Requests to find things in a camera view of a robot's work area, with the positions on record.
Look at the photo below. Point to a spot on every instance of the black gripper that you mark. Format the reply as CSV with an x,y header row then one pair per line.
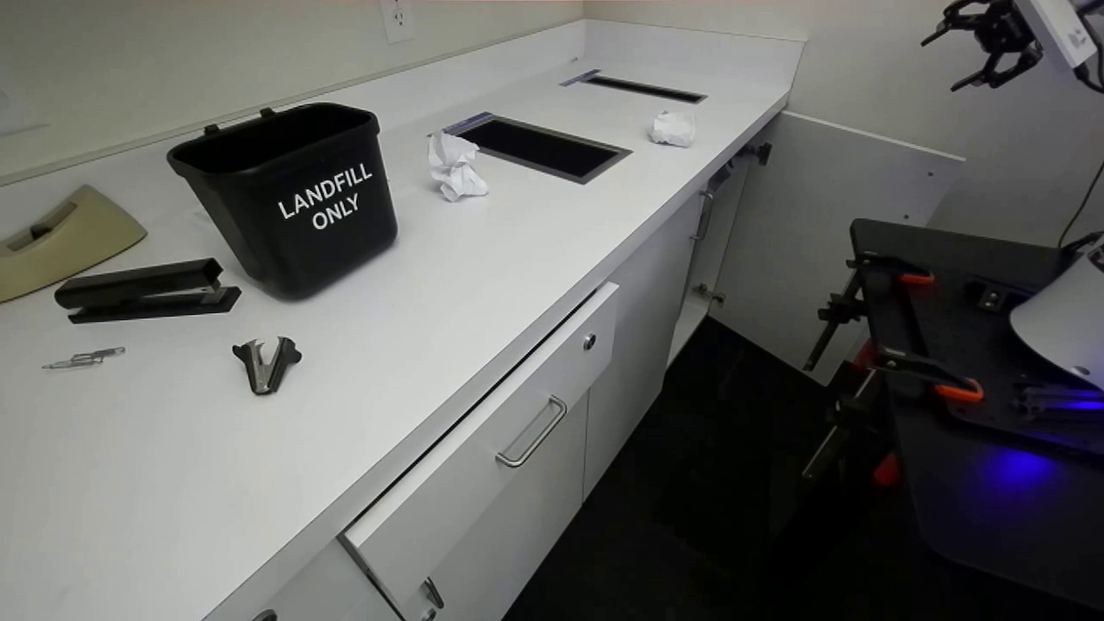
x,y
1002,24

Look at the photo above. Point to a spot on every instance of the light gray cabinet door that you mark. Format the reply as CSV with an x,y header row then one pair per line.
x,y
643,332
517,530
829,230

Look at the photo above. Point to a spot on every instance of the white curved sheet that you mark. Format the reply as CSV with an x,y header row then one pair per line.
x,y
1063,322

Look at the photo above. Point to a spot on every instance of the small crumpled white paper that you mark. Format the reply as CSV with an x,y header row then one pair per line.
x,y
671,128

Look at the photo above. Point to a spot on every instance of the black robot table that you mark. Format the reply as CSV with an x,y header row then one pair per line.
x,y
976,503

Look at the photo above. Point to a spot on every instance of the round drawer lock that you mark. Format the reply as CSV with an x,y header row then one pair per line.
x,y
591,344

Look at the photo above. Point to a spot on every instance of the large crumpled white paper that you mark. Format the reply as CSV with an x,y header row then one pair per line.
x,y
455,171

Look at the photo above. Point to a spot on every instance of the light gray drawer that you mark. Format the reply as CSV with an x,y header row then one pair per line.
x,y
484,459

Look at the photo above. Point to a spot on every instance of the black landfill only bin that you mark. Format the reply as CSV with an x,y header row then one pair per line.
x,y
296,208

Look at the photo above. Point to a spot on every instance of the small dark metal hook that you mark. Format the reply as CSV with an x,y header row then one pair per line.
x,y
431,599

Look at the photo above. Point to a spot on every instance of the black binder clip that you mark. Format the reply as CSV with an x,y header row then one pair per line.
x,y
264,368

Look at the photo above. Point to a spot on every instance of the black stapler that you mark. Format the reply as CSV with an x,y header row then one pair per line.
x,y
143,286

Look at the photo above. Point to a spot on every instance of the small metal staple strip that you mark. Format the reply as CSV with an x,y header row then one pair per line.
x,y
85,361

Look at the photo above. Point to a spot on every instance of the white wall outlet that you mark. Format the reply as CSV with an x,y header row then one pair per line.
x,y
396,15

